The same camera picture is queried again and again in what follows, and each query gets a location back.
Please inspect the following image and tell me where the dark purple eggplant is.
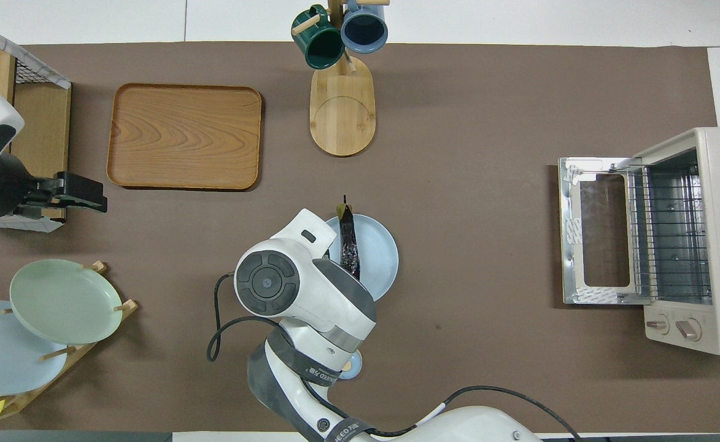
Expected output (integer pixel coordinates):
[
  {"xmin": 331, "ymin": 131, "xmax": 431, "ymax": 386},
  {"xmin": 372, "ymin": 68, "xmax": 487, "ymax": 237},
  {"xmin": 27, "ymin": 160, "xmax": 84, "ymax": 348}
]
[{"xmin": 334, "ymin": 195, "xmax": 364, "ymax": 282}]

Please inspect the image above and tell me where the light blue serving plate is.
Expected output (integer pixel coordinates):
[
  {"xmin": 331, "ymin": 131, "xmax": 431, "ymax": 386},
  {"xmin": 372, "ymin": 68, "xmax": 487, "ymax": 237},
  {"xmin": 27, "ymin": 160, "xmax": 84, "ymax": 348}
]
[{"xmin": 325, "ymin": 214, "xmax": 400, "ymax": 302}]

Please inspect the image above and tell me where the two-tier wooden shelf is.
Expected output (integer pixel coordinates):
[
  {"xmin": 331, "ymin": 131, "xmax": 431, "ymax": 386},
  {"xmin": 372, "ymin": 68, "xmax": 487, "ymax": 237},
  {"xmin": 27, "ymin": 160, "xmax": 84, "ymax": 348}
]
[{"xmin": 0, "ymin": 46, "xmax": 72, "ymax": 233}]

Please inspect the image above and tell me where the pale green plate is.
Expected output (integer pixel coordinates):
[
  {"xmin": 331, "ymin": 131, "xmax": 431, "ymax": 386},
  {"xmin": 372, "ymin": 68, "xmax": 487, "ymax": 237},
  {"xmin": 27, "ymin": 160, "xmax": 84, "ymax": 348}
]
[{"xmin": 9, "ymin": 258, "xmax": 124, "ymax": 346}]

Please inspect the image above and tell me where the rectangular wooden tray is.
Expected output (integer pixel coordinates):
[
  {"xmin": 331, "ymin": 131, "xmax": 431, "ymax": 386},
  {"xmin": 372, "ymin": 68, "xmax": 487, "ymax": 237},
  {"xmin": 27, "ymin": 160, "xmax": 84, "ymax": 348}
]
[{"xmin": 106, "ymin": 83, "xmax": 264, "ymax": 192}]

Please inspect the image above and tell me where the wooden plate rack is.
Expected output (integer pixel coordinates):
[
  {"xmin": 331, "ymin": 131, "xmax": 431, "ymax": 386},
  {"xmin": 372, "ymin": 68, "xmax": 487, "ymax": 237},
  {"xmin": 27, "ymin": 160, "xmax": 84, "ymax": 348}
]
[{"xmin": 0, "ymin": 261, "xmax": 139, "ymax": 422}]

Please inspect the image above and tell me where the grey white cloth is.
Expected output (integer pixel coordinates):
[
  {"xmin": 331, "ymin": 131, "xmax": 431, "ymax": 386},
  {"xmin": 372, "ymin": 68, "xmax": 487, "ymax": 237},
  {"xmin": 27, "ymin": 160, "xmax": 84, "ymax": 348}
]
[{"xmin": 0, "ymin": 14, "xmax": 72, "ymax": 90}]

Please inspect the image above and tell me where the light blue racked plate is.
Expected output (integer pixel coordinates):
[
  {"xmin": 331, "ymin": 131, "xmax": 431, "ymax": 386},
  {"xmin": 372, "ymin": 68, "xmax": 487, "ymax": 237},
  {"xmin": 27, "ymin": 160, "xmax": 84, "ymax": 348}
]
[{"xmin": 0, "ymin": 300, "xmax": 69, "ymax": 396}]

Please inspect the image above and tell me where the wooden mug tree stand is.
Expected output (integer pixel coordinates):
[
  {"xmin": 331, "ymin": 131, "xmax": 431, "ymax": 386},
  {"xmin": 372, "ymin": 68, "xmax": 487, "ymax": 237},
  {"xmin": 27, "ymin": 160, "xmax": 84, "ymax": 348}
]
[{"xmin": 291, "ymin": 0, "xmax": 391, "ymax": 158}]

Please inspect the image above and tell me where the dark green mug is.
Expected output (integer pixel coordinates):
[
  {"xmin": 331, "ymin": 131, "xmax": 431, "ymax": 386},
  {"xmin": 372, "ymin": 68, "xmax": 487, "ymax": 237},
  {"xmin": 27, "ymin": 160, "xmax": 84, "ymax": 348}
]
[{"xmin": 291, "ymin": 5, "xmax": 346, "ymax": 70}]

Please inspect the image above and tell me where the small blue lidded jar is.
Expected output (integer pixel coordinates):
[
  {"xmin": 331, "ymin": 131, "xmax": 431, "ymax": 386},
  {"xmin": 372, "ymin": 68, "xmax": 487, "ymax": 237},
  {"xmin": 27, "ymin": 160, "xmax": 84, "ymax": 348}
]
[{"xmin": 338, "ymin": 350, "xmax": 363, "ymax": 381}]

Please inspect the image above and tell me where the blue mug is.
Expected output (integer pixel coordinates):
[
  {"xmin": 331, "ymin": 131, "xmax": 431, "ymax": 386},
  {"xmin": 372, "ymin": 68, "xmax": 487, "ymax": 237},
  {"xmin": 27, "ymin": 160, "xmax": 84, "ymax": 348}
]
[{"xmin": 340, "ymin": 0, "xmax": 389, "ymax": 55}]

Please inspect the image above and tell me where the brown table mat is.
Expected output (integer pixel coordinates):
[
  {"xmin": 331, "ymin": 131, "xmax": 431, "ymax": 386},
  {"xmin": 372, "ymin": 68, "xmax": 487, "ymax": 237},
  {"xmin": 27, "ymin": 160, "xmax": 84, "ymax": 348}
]
[{"xmin": 0, "ymin": 42, "xmax": 720, "ymax": 433}]

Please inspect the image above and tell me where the metal oven wire rack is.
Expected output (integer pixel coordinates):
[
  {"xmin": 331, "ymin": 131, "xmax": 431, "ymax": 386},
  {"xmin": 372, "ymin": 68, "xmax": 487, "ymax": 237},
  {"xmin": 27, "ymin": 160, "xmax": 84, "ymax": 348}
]
[{"xmin": 633, "ymin": 167, "xmax": 712, "ymax": 301}]

